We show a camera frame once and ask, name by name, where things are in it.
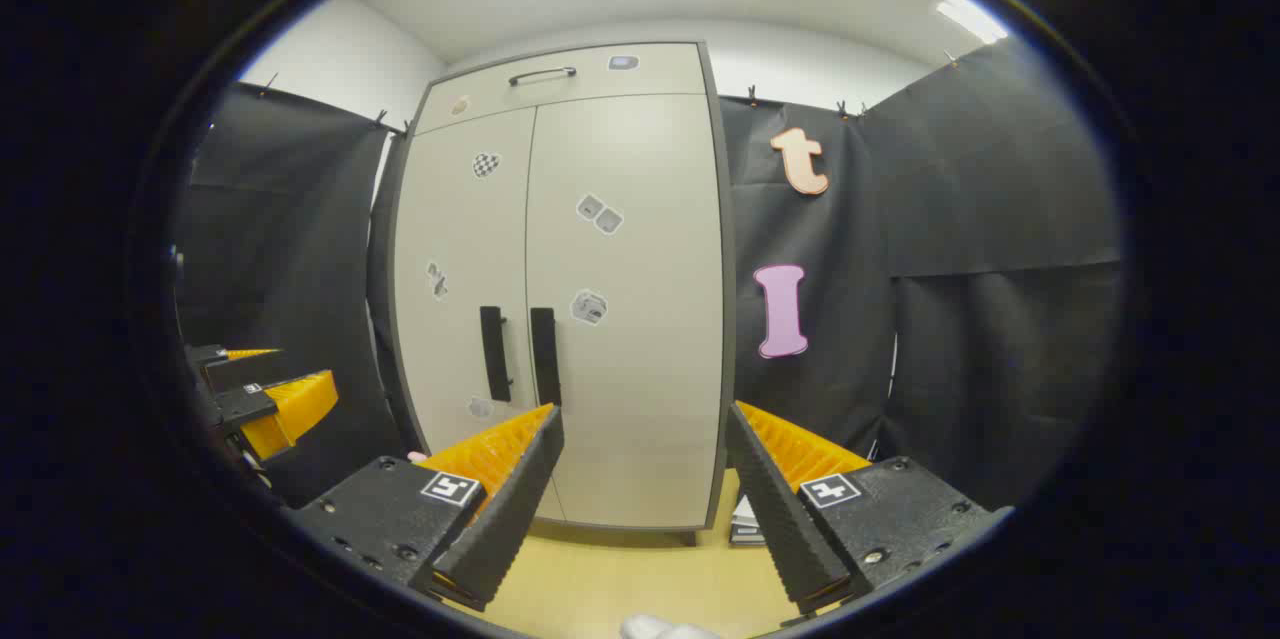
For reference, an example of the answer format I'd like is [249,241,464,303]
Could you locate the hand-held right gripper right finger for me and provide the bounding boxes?
[725,401,1001,617]

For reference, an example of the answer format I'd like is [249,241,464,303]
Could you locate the white portrait book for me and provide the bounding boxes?
[728,494,769,548]

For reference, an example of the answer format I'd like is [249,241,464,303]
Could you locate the ceiling light panel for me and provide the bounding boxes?
[937,0,1009,45]

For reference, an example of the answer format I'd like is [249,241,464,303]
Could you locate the light grey shoe cabinet door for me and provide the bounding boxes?
[392,107,566,522]
[525,94,726,530]

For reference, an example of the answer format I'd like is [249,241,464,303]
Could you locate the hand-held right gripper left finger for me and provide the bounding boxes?
[285,404,566,612]

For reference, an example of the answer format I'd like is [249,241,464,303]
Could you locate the black backdrop cloth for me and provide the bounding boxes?
[175,82,421,510]
[718,37,1126,512]

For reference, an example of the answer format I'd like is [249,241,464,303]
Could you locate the grey cabinet drawer front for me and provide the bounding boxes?
[415,43,713,135]

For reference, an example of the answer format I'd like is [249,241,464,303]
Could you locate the grey double-door shoe cabinet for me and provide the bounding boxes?
[385,41,736,545]

